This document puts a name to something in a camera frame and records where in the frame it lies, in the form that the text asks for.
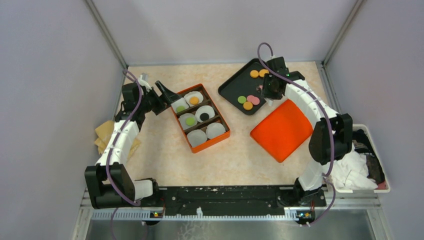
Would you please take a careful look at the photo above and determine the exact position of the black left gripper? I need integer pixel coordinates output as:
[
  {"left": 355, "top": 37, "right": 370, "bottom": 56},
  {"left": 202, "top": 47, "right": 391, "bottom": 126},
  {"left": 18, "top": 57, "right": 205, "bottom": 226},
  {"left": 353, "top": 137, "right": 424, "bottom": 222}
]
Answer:
[{"left": 137, "top": 80, "right": 181, "bottom": 115}]

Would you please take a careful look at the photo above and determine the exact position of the green sandwich cookie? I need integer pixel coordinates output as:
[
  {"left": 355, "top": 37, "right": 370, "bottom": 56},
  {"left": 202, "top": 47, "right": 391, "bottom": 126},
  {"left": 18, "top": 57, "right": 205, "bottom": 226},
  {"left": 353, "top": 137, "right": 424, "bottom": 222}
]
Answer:
[
  {"left": 175, "top": 105, "right": 186, "bottom": 113},
  {"left": 185, "top": 116, "right": 197, "bottom": 126},
  {"left": 237, "top": 95, "right": 247, "bottom": 105}
]

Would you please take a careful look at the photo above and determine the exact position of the yellow sandwich cookie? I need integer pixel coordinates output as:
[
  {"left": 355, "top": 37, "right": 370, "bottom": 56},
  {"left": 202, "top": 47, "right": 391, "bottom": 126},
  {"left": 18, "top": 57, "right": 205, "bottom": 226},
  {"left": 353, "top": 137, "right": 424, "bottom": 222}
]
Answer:
[
  {"left": 242, "top": 101, "right": 254, "bottom": 111},
  {"left": 249, "top": 70, "right": 259, "bottom": 79},
  {"left": 258, "top": 69, "right": 269, "bottom": 78},
  {"left": 189, "top": 96, "right": 200, "bottom": 106}
]

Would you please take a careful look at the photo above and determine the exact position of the black sandwich cookie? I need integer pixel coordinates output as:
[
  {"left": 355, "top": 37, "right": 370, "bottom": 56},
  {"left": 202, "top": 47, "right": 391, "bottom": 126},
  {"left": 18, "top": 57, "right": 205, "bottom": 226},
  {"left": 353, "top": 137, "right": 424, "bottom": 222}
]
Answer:
[{"left": 199, "top": 112, "right": 210, "bottom": 121}]

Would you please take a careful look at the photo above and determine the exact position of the orange cookie tin box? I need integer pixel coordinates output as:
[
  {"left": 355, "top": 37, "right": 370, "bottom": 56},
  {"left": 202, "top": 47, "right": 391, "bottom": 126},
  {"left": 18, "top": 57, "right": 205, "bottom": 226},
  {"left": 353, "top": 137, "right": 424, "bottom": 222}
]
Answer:
[{"left": 171, "top": 83, "right": 231, "bottom": 154}]

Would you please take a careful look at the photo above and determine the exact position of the orange tin lid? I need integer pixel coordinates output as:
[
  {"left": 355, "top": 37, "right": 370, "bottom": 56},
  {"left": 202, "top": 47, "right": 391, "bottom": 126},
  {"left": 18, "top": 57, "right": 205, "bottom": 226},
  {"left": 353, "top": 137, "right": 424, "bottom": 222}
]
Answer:
[{"left": 250, "top": 100, "right": 313, "bottom": 163}]

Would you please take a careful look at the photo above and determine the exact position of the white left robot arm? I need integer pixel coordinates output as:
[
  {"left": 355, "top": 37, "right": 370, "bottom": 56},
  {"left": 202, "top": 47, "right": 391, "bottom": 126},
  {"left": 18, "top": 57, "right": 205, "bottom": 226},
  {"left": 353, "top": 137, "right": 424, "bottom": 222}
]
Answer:
[{"left": 84, "top": 80, "right": 181, "bottom": 209}]

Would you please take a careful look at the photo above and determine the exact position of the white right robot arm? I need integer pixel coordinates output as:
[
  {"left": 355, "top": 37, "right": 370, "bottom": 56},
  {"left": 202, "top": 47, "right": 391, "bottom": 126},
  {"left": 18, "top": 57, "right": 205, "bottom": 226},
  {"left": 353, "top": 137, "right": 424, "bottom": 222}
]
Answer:
[{"left": 260, "top": 56, "right": 353, "bottom": 206}]

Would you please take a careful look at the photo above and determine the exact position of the white paper cupcake liner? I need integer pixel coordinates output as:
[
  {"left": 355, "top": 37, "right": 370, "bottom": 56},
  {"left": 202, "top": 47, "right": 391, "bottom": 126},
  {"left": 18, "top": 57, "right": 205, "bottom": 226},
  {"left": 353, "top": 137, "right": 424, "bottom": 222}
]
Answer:
[
  {"left": 171, "top": 97, "right": 190, "bottom": 114},
  {"left": 183, "top": 91, "right": 204, "bottom": 107},
  {"left": 205, "top": 122, "right": 226, "bottom": 140},
  {"left": 187, "top": 129, "right": 208, "bottom": 148},
  {"left": 178, "top": 113, "right": 198, "bottom": 130},
  {"left": 194, "top": 105, "right": 216, "bottom": 123}
]

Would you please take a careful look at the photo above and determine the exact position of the black baking tray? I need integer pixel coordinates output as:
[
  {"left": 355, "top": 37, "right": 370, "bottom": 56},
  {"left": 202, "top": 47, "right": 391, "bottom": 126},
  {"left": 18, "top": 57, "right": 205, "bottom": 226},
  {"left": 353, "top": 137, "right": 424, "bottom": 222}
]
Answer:
[{"left": 218, "top": 58, "right": 266, "bottom": 116}]

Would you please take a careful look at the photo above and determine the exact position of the white plastic basket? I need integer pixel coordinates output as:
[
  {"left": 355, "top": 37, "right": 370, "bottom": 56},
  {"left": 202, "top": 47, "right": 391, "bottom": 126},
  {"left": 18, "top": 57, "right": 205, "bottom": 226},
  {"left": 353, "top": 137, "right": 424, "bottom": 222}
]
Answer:
[{"left": 329, "top": 124, "right": 391, "bottom": 193}]

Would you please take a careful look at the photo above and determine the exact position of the white cloth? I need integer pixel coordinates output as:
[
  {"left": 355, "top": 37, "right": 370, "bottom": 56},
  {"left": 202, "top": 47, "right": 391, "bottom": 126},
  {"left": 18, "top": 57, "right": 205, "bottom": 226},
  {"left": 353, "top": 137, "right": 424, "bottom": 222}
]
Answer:
[{"left": 329, "top": 150, "right": 378, "bottom": 193}]

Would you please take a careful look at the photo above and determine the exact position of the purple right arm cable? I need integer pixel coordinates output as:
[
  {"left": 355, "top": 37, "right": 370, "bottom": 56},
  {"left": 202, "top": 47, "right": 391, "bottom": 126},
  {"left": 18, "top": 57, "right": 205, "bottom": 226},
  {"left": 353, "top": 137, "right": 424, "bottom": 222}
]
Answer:
[{"left": 257, "top": 42, "right": 336, "bottom": 228}]

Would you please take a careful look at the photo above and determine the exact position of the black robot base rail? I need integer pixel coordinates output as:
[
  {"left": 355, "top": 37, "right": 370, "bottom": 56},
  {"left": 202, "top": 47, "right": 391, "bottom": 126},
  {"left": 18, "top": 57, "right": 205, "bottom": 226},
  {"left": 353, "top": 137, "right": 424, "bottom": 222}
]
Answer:
[{"left": 141, "top": 185, "right": 327, "bottom": 217}]

